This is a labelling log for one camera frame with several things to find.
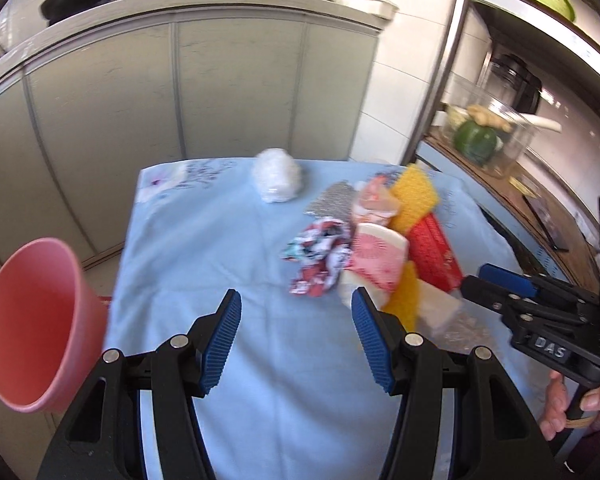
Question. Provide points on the peach plastic wrapper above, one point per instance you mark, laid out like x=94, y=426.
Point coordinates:
x=375, y=202

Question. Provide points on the small yellow sponge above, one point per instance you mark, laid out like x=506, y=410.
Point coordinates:
x=405, y=300

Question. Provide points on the white plastic bag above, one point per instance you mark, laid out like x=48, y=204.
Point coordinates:
x=277, y=175

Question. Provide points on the yellow sticker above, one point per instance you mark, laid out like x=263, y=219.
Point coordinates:
x=522, y=186

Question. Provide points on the green squash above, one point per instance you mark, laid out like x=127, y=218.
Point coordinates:
x=475, y=142

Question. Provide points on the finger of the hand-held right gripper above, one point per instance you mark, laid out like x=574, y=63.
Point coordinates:
x=510, y=280
x=485, y=295

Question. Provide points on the clear plastic container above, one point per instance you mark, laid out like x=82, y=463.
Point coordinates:
x=517, y=145

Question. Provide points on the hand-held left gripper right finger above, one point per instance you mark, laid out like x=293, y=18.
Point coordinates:
x=370, y=340

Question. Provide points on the pink plastic bucket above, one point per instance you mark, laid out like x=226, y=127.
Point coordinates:
x=45, y=320

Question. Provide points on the pale cabbage piece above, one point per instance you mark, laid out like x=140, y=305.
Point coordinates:
x=456, y=117

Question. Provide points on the pink white sponge cloth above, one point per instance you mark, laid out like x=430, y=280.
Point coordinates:
x=377, y=257

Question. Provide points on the grey kitchen cabinet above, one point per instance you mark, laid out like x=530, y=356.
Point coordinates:
x=105, y=110

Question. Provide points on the metal shelf rack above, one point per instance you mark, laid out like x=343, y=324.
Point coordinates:
x=450, y=60

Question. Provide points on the person's right hand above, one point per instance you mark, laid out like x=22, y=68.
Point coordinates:
x=555, y=410

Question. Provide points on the black phone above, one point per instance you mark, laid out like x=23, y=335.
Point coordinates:
x=545, y=220

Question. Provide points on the colourful cloth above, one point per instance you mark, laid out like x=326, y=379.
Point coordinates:
x=315, y=255

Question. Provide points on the silver scouring cloth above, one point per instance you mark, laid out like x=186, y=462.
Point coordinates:
x=332, y=200

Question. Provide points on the potato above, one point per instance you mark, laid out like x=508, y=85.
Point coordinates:
x=485, y=116

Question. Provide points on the light blue floral tablecloth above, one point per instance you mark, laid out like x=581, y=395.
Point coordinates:
x=205, y=240

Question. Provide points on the clear plastic wrap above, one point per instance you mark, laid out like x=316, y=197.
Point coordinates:
x=467, y=337

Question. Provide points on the large yellow sponge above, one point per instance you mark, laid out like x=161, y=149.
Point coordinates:
x=417, y=195

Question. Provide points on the red scouring pad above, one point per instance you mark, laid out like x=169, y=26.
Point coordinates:
x=432, y=255

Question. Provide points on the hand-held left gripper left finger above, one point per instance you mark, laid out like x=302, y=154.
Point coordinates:
x=222, y=345

